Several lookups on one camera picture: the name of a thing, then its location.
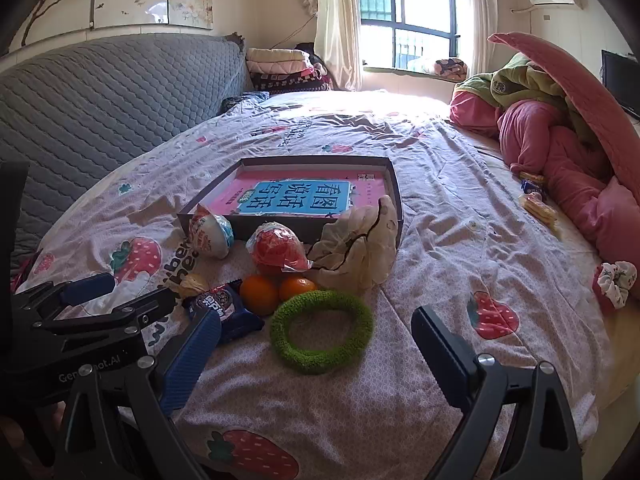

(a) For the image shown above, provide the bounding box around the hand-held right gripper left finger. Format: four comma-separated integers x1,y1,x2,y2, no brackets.
52,305,223,480

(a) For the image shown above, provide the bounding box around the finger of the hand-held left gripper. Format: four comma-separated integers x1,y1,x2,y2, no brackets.
12,272,117,331
35,287,178,346

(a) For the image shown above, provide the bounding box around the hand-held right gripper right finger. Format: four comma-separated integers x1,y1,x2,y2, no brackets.
410,305,583,480

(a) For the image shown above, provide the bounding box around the walnut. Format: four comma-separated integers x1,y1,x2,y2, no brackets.
177,272,208,298

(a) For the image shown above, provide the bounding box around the blue cookie packet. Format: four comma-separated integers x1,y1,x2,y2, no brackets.
181,282,266,345

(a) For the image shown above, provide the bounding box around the orange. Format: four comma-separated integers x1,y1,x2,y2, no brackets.
240,274,281,317
278,276,318,303

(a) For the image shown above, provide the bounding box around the green fuzzy scrunchie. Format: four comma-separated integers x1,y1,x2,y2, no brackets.
270,290,375,375

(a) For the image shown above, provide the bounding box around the blue toy egg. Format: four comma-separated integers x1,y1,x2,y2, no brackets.
189,203,235,260

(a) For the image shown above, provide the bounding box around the red toy egg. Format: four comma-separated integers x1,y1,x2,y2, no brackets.
245,221,312,277

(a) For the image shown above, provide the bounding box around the cream floral cloth bag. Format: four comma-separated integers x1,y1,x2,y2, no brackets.
306,195,398,292

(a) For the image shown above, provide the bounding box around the shallow cardboard box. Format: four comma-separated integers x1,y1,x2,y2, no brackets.
177,156,405,251

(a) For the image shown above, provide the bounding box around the yellow snack packet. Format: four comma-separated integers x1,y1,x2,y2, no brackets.
520,192,561,233

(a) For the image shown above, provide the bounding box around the grey quilted headboard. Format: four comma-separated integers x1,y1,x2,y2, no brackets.
0,35,253,261

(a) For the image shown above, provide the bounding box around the pink book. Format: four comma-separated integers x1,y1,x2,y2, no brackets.
212,167,388,218

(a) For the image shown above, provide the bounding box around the white and red scrunchie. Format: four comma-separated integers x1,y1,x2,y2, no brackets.
592,260,638,311

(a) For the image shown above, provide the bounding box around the dark blue cloth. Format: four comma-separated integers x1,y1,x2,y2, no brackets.
221,91,271,111

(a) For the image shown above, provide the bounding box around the pink fleece blanket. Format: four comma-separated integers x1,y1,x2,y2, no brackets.
449,87,640,301

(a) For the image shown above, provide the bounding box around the dark patterned folded blanket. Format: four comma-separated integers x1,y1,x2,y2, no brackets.
249,71,331,95

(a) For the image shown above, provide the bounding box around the green fleece blanket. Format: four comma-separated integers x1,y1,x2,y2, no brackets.
465,55,608,151

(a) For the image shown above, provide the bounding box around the cream folded blanket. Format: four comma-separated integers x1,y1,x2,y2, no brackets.
246,48,313,63

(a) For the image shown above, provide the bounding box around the floral cushion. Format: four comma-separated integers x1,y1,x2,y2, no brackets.
432,57,468,82

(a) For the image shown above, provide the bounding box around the pink quilted mat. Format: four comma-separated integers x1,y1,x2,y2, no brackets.
487,31,640,201

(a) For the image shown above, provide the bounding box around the black cloth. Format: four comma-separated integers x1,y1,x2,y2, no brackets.
295,42,328,73

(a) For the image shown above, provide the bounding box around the black television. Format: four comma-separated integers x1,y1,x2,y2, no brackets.
600,50,640,121

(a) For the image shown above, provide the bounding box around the cream curtain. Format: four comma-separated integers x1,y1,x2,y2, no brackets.
462,0,501,61
300,0,366,92

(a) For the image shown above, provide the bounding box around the window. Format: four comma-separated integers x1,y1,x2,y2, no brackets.
355,0,463,68

